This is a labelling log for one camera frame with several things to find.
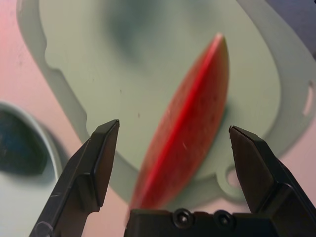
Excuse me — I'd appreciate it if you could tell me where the green cutting board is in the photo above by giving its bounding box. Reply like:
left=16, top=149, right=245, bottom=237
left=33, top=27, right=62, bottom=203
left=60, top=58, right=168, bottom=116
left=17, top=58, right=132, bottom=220
left=16, top=0, right=316, bottom=205

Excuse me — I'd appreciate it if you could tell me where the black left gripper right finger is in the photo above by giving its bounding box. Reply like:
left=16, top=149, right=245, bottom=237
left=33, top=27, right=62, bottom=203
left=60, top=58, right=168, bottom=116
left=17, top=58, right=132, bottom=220
left=229, top=125, right=316, bottom=237

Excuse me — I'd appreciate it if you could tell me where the red watermelon slice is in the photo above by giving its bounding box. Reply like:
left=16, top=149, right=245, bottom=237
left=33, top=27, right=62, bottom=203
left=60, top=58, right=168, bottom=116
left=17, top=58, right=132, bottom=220
left=128, top=32, right=230, bottom=215

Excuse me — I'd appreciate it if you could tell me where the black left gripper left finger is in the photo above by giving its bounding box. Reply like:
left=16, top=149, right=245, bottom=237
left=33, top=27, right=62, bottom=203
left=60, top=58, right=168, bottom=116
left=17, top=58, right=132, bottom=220
left=29, top=119, right=120, bottom=237

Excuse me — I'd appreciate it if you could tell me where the mint green plate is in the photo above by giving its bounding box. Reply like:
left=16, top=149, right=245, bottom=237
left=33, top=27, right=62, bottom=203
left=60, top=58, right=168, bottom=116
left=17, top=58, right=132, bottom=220
left=0, top=101, right=65, bottom=237

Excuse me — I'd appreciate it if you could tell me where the dark green avocado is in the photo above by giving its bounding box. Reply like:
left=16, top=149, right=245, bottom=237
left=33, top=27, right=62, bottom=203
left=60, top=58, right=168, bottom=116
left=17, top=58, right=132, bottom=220
left=0, top=110, right=49, bottom=177

